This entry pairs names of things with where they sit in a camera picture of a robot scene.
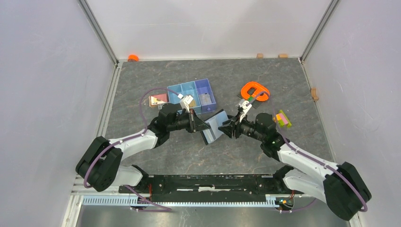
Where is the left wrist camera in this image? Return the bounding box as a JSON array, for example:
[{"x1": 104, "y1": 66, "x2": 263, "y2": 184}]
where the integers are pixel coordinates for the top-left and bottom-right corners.
[{"x1": 177, "y1": 94, "x2": 193, "y2": 113}]

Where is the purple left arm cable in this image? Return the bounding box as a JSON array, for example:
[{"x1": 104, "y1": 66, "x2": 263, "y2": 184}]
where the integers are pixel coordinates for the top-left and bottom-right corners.
[{"x1": 83, "y1": 87, "x2": 184, "y2": 212}]

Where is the orange round cap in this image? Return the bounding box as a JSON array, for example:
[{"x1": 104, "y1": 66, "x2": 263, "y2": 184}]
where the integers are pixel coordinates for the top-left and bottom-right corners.
[{"x1": 127, "y1": 54, "x2": 139, "y2": 62}]

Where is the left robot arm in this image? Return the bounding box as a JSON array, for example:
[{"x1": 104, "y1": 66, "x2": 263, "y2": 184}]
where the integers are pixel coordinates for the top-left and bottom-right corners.
[{"x1": 75, "y1": 104, "x2": 210, "y2": 193}]

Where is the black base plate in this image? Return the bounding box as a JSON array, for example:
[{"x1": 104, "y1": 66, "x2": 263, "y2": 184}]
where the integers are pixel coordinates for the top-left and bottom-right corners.
[{"x1": 133, "y1": 174, "x2": 298, "y2": 202}]

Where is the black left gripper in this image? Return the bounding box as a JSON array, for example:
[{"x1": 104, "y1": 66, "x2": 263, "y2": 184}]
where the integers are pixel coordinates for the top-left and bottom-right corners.
[{"x1": 167, "y1": 108, "x2": 210, "y2": 133}]

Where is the blue three-compartment tray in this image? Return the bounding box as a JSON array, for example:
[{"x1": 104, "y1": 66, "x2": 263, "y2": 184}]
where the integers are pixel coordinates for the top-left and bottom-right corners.
[{"x1": 167, "y1": 79, "x2": 217, "y2": 115}]

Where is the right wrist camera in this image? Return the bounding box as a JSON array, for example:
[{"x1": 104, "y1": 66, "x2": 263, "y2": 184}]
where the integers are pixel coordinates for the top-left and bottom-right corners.
[{"x1": 238, "y1": 99, "x2": 252, "y2": 122}]

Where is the wooden arch piece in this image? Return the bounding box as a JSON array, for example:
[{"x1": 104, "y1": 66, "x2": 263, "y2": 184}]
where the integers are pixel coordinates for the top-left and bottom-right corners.
[{"x1": 310, "y1": 87, "x2": 319, "y2": 102}]

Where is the multicolour brick stack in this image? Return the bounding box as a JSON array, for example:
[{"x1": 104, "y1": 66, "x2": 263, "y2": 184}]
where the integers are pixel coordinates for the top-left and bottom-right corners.
[{"x1": 273, "y1": 110, "x2": 292, "y2": 128}]

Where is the pink and orange block toy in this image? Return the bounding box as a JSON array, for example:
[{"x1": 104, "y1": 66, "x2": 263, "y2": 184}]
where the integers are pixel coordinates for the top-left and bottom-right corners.
[{"x1": 148, "y1": 93, "x2": 169, "y2": 109}]

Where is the black card holder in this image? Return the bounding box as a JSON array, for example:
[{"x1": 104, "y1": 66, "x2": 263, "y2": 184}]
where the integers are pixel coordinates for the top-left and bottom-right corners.
[{"x1": 200, "y1": 108, "x2": 231, "y2": 146}]

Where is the orange oval ring toy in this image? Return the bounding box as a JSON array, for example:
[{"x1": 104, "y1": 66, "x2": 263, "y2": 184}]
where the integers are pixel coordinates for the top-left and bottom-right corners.
[{"x1": 239, "y1": 81, "x2": 270, "y2": 102}]

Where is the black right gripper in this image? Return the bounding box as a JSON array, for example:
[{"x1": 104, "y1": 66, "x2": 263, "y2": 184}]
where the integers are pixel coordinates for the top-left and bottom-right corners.
[{"x1": 218, "y1": 111, "x2": 265, "y2": 142}]

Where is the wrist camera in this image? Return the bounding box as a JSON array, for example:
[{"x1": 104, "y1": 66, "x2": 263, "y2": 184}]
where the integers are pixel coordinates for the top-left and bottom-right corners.
[
  {"x1": 238, "y1": 99, "x2": 252, "y2": 122},
  {"x1": 177, "y1": 94, "x2": 193, "y2": 113}
]

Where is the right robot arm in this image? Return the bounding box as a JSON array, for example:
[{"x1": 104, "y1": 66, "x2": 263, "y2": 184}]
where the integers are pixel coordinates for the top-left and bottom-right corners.
[{"x1": 218, "y1": 113, "x2": 372, "y2": 221}]

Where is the yellow card in tray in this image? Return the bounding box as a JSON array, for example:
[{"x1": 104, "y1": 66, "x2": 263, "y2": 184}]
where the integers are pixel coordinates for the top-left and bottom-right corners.
[{"x1": 189, "y1": 100, "x2": 197, "y2": 108}]

